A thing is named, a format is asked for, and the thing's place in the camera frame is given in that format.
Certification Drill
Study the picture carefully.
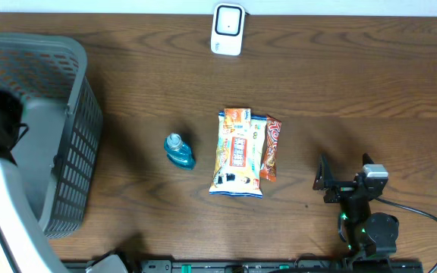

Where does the orange brown candy bar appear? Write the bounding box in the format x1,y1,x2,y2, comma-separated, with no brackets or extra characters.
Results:
259,115,281,182

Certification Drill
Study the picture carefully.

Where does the large yellow snack bag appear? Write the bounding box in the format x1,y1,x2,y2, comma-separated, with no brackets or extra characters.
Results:
209,110,266,199

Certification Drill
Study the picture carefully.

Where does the blue mouthwash bottle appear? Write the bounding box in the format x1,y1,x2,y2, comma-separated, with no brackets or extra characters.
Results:
164,133,196,171

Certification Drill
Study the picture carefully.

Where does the small orange snack pack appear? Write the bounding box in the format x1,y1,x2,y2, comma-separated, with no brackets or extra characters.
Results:
223,108,251,133

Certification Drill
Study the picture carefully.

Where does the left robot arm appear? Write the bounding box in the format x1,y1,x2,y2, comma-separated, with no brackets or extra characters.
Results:
0,86,127,272

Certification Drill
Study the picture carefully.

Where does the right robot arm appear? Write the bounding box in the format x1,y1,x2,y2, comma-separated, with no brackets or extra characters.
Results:
313,153,399,270

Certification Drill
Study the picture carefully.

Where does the white barcode scanner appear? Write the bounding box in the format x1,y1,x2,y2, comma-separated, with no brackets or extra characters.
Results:
210,3,246,56

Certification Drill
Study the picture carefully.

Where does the grey plastic shopping basket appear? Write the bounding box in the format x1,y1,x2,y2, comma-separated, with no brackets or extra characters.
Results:
0,33,103,239

